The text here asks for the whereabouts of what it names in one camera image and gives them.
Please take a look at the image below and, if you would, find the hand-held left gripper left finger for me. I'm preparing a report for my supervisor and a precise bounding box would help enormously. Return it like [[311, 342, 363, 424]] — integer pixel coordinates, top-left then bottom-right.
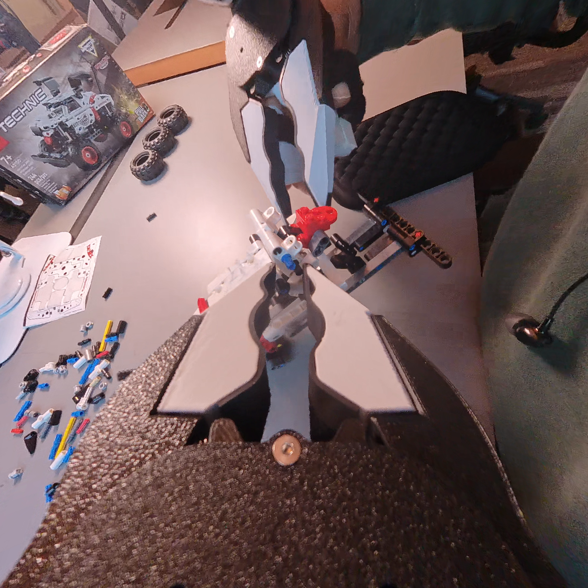
[[152, 267, 276, 416]]

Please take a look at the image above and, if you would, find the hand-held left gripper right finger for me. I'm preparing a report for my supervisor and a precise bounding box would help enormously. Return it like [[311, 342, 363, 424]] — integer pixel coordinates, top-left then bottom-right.
[[303, 267, 419, 414]]

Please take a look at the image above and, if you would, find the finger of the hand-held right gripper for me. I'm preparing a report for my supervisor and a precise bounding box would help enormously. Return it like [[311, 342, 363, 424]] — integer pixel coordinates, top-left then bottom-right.
[[241, 100, 293, 219], [281, 42, 354, 207]]

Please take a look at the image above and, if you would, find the brick-built truck model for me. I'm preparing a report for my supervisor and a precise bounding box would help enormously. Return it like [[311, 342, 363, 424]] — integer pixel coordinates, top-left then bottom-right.
[[196, 189, 453, 354]]

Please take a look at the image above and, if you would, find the pile of small brick pieces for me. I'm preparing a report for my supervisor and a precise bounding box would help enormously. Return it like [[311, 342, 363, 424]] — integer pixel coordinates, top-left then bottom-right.
[[9, 317, 129, 501]]

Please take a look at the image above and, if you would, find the person's right hand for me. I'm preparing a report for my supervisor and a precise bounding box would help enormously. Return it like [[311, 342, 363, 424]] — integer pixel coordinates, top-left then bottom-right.
[[320, 0, 366, 127]]

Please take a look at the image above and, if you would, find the wooden-edged table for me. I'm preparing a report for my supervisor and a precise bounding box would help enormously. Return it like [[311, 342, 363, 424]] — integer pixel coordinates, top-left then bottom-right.
[[111, 0, 230, 88]]

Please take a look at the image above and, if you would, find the sticker sheet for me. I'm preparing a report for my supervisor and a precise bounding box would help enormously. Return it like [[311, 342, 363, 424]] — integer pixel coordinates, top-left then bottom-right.
[[25, 236, 104, 329]]

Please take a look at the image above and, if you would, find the black clothing toggle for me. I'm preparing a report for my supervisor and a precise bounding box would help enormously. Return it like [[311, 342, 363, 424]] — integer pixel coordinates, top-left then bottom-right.
[[513, 317, 555, 348]]

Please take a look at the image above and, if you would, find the black toy set box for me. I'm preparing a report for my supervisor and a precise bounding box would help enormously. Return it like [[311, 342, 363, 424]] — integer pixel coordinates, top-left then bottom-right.
[[0, 26, 155, 207]]

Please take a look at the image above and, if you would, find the white book stand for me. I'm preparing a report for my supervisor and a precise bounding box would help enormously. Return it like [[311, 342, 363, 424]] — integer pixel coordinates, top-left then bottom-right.
[[0, 241, 33, 364]]

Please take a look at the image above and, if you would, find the person's torso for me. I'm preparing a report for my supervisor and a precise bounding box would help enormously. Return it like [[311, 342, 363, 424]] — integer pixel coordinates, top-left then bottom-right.
[[478, 69, 588, 588]]

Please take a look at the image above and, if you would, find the black drawstring cord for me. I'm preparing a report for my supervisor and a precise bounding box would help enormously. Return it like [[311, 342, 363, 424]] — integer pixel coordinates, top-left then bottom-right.
[[547, 271, 588, 329]]

